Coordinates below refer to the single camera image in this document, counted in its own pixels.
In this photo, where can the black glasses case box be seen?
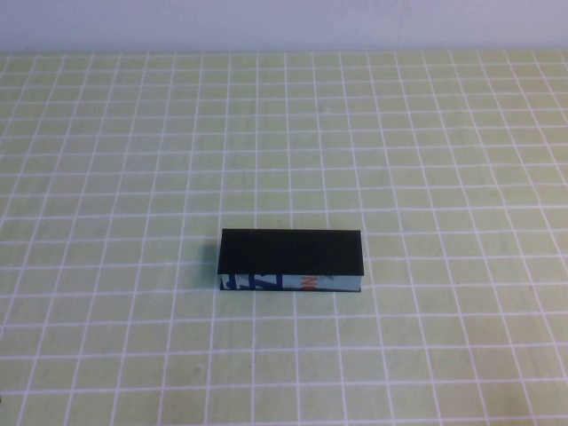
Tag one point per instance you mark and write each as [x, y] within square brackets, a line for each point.
[288, 253]

